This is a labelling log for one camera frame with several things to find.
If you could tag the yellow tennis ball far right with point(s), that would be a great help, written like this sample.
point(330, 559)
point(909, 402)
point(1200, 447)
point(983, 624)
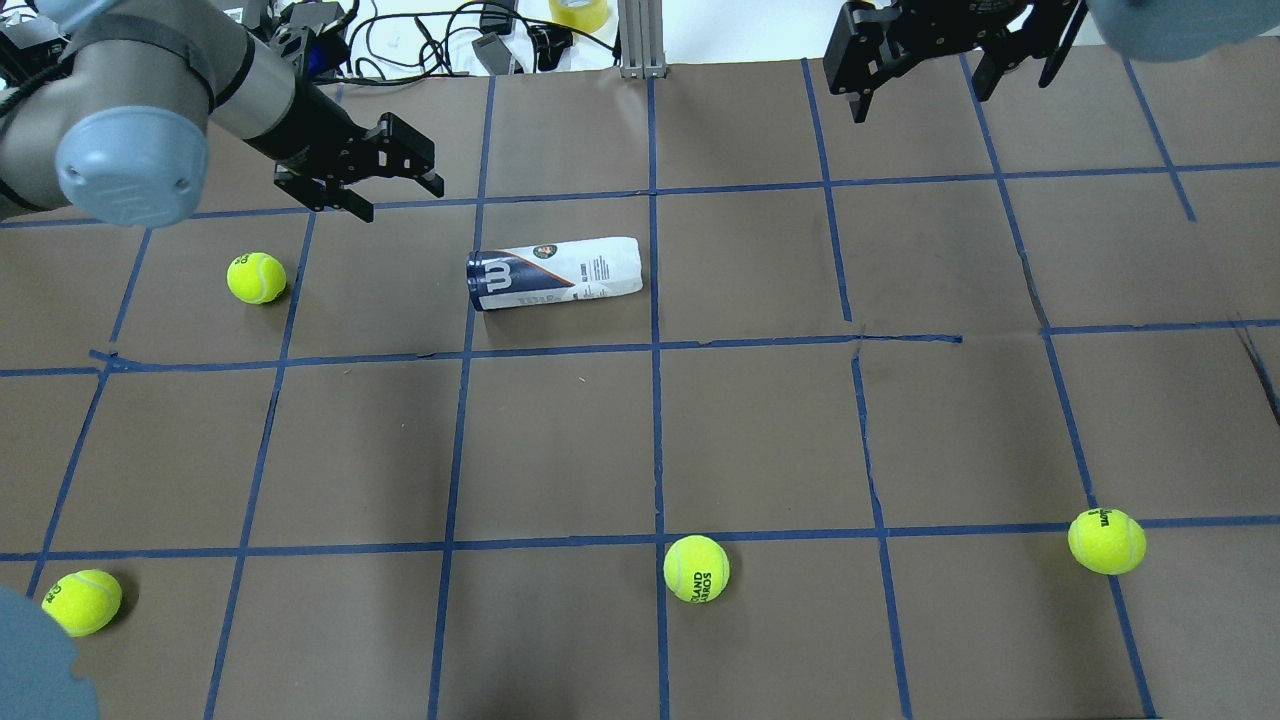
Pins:
point(256, 278)

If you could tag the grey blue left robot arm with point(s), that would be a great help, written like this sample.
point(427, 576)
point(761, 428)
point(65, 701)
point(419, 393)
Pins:
point(117, 125)

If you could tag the yellow tennis ball near base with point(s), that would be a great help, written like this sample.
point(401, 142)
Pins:
point(696, 569)

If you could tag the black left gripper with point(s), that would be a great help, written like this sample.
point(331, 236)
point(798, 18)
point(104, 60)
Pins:
point(312, 128)

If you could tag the yellow tape roll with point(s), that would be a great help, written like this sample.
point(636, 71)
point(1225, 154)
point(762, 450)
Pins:
point(586, 16)

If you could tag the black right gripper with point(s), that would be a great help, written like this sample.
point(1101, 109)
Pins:
point(935, 25)

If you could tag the white blue tennis ball can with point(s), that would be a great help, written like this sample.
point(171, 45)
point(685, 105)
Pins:
point(554, 273)

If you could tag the yellow tennis ball front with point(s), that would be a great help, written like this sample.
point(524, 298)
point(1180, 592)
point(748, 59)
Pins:
point(1107, 541)

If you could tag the yellow tennis ball far left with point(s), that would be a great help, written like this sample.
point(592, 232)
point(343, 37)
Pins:
point(84, 602)

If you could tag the aluminium frame post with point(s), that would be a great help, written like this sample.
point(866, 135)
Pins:
point(640, 41)

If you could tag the black power adapter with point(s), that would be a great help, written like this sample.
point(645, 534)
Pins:
point(495, 57)

